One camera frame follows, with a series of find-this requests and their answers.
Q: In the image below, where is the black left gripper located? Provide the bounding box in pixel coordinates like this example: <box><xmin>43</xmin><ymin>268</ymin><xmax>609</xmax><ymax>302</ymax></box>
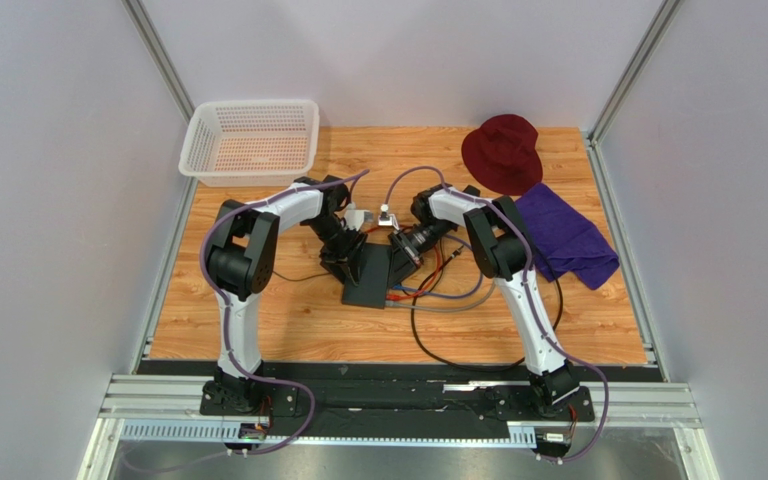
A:
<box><xmin>307</xmin><ymin>218</ymin><xmax>369</xmax><ymax>286</ymax></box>

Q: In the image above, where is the blue ethernet cable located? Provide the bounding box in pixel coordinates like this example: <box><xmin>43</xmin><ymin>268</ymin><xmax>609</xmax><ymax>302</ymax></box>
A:
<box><xmin>390</xmin><ymin>236</ymin><xmax>484</xmax><ymax>301</ymax></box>

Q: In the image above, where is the black power cable with plug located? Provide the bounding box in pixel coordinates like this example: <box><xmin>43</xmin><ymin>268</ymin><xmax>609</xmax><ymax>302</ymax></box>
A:
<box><xmin>272</xmin><ymin>268</ymin><xmax>335</xmax><ymax>284</ymax></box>

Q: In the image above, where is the red ethernet cable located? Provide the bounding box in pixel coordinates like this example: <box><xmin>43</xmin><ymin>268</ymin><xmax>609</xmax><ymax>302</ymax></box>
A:
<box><xmin>363</xmin><ymin>224</ymin><xmax>444</xmax><ymax>302</ymax></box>

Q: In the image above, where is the black ethernet cable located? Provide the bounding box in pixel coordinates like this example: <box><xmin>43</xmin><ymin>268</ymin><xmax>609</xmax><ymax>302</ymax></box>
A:
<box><xmin>410</xmin><ymin>246</ymin><xmax>462</xmax><ymax>301</ymax></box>

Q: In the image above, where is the black network switch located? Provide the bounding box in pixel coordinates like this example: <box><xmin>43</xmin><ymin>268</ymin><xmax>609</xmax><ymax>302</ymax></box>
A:
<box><xmin>341</xmin><ymin>244</ymin><xmax>391</xmax><ymax>309</ymax></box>

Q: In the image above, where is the grey ethernet cable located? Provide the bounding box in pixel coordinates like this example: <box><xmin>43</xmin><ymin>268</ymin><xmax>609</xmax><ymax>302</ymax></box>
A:
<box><xmin>383</xmin><ymin>279</ymin><xmax>497</xmax><ymax>315</ymax></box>

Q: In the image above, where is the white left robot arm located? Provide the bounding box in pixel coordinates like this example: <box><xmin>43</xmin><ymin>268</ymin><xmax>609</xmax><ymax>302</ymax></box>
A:
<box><xmin>200</xmin><ymin>176</ymin><xmax>367</xmax><ymax>403</ymax></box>

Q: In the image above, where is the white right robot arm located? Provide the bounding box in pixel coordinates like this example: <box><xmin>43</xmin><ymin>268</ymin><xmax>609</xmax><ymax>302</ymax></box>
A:
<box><xmin>388</xmin><ymin>186</ymin><xmax>580</xmax><ymax>416</ymax></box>

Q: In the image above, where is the dark red bucket hat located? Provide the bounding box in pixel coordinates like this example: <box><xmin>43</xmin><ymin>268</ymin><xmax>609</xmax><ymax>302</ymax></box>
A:
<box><xmin>461</xmin><ymin>114</ymin><xmax>544</xmax><ymax>196</ymax></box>

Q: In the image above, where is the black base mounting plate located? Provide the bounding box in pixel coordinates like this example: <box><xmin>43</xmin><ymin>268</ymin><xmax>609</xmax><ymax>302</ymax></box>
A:
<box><xmin>199</xmin><ymin>361</ymin><xmax>599</xmax><ymax>440</ymax></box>

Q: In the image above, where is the white plastic basket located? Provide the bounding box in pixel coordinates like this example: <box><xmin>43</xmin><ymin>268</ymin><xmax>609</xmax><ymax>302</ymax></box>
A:
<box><xmin>178</xmin><ymin>99</ymin><xmax>320</xmax><ymax>188</ymax></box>

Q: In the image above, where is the purple cloth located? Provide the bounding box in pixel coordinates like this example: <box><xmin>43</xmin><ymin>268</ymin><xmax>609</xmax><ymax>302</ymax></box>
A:
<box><xmin>501</xmin><ymin>183</ymin><xmax>620</xmax><ymax>290</ymax></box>

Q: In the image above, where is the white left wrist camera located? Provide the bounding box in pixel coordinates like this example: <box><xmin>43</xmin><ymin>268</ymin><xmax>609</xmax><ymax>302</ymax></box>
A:
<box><xmin>343</xmin><ymin>204</ymin><xmax>376</xmax><ymax>231</ymax></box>

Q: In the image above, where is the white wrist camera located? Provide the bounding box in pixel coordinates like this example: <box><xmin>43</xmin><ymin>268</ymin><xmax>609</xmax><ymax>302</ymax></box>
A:
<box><xmin>343</xmin><ymin>204</ymin><xmax>376</xmax><ymax>231</ymax></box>
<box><xmin>377</xmin><ymin>204</ymin><xmax>400</xmax><ymax>231</ymax></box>

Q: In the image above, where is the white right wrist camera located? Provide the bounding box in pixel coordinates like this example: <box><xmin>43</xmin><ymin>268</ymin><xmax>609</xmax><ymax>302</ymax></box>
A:
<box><xmin>377</xmin><ymin>204</ymin><xmax>400</xmax><ymax>231</ymax></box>

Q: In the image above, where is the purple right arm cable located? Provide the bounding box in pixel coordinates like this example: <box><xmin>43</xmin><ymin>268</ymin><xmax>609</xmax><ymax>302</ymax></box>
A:
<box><xmin>383</xmin><ymin>165</ymin><xmax>610</xmax><ymax>464</ymax></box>

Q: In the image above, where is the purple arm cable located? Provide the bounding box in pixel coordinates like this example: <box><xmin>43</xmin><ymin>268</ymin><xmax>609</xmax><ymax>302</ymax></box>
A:
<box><xmin>198</xmin><ymin>168</ymin><xmax>371</xmax><ymax>458</ymax></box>
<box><xmin>383</xmin><ymin>165</ymin><xmax>610</xmax><ymax>464</ymax></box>

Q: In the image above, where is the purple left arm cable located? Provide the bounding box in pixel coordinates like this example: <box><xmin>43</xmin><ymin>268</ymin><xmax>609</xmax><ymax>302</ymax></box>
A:
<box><xmin>198</xmin><ymin>168</ymin><xmax>371</xmax><ymax>458</ymax></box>

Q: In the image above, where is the black mains power cord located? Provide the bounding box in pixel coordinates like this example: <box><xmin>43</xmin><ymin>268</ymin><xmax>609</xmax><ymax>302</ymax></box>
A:
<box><xmin>410</xmin><ymin>266</ymin><xmax>565</xmax><ymax>373</ymax></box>

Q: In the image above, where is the aluminium frame rail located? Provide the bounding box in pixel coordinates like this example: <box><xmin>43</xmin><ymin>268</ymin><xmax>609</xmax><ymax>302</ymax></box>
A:
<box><xmin>79</xmin><ymin>363</ymin><xmax>718</xmax><ymax>479</ymax></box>

